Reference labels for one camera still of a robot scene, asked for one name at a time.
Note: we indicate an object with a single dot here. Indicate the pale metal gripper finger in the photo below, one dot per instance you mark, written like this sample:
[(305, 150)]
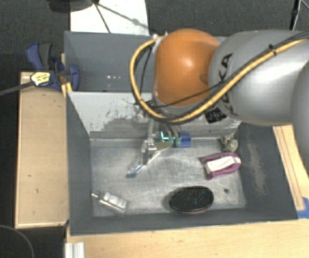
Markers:
[(156, 155), (144, 154)]

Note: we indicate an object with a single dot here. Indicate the grey metal bin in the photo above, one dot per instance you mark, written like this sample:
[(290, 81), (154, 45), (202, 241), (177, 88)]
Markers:
[(154, 187)]

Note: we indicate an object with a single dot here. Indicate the black oval brush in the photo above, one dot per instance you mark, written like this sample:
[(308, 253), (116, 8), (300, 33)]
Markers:
[(191, 199)]

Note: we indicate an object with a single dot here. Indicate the clear glass bottle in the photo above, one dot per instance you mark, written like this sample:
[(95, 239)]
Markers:
[(110, 202)]

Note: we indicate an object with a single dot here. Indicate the small brown grey figure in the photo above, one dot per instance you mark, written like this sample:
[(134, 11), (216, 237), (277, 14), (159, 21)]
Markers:
[(229, 144)]

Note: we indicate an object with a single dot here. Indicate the pale wood board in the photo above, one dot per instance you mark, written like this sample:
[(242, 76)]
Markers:
[(42, 154)]

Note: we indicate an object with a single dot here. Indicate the black cylinder on white bracket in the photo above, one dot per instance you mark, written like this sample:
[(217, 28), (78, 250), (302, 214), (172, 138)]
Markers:
[(215, 115)]

